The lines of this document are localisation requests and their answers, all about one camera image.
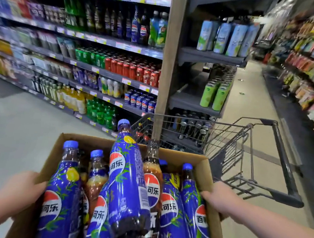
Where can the person's left hand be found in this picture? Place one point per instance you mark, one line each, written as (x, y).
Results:
(21, 193)

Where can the person's right hand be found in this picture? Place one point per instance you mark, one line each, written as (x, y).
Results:
(226, 201)

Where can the black cap Pepsi bottle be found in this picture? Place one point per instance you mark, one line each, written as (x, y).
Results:
(153, 171)
(82, 166)

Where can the brown cardboard box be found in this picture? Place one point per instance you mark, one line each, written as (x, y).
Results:
(87, 144)

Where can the blue Pepsi bottles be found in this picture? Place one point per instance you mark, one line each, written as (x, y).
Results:
(128, 175)

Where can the person's right forearm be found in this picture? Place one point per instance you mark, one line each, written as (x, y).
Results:
(273, 229)

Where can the rows of yellow drink bottles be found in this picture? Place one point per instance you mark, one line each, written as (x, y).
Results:
(71, 100)

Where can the rows of bright green bottles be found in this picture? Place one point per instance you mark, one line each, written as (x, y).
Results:
(100, 115)

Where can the green bottles with black labels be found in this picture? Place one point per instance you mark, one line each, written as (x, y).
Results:
(73, 13)

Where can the cluster of energy drink cans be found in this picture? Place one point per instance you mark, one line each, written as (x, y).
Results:
(183, 127)

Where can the rows of green tall cans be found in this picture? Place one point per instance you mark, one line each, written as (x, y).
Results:
(207, 95)

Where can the rows of green soda cans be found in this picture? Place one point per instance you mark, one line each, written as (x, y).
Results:
(90, 58)

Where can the rows of colourful snack packets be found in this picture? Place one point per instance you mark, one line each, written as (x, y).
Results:
(312, 73)

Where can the rows of red soda cans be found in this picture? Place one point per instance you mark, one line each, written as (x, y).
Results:
(131, 70)

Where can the pale blue tall drink can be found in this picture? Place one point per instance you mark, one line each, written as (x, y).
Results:
(207, 34)
(223, 38)
(249, 40)
(236, 39)

